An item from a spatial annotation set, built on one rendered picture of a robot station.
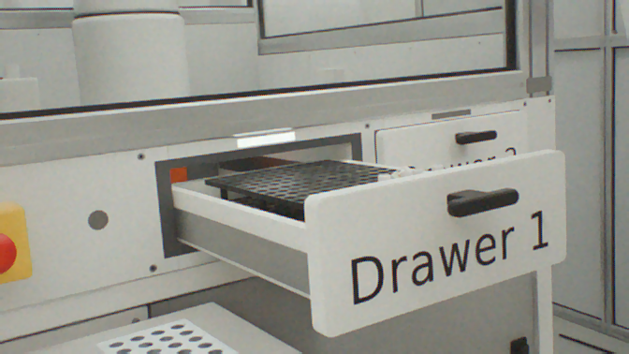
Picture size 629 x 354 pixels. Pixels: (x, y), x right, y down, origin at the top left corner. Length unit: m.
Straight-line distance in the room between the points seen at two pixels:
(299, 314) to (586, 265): 1.92
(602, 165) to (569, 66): 0.37
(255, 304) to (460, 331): 0.38
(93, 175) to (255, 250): 0.22
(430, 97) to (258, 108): 0.29
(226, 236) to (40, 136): 0.22
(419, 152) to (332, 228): 0.47
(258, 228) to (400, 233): 0.14
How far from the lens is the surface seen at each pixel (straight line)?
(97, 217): 0.79
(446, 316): 1.12
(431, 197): 0.59
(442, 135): 1.02
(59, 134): 0.77
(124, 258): 0.81
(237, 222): 0.68
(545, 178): 0.70
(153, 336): 0.65
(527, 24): 1.17
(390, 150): 0.95
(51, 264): 0.78
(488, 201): 0.59
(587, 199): 2.69
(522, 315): 1.26
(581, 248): 2.75
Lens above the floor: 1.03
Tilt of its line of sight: 9 degrees down
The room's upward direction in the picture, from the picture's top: 4 degrees counter-clockwise
